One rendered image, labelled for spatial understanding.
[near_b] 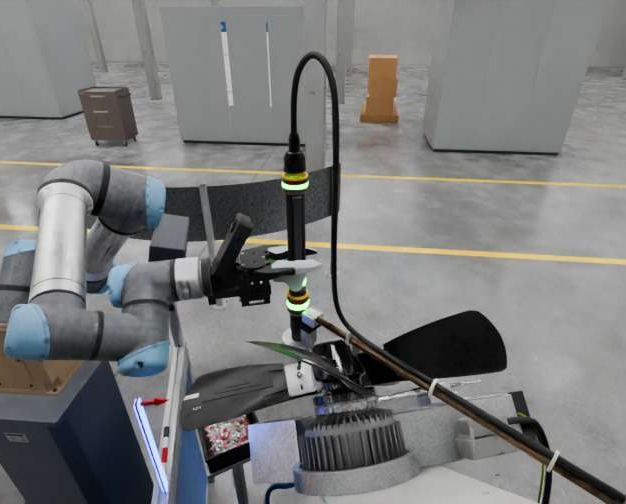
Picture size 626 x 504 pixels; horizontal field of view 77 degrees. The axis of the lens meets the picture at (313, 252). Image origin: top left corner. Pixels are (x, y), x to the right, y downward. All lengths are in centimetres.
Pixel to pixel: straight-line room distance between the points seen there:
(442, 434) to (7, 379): 112
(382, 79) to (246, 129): 314
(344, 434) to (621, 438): 211
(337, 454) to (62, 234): 64
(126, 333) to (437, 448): 67
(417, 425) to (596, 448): 179
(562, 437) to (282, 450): 186
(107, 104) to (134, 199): 669
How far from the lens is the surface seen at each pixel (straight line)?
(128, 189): 94
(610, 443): 274
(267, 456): 107
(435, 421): 98
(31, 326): 65
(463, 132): 701
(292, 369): 96
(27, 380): 134
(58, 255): 75
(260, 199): 275
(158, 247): 138
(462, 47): 679
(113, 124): 766
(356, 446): 85
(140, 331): 68
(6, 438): 146
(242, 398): 92
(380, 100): 887
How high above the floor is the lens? 188
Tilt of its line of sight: 30 degrees down
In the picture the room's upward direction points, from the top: straight up
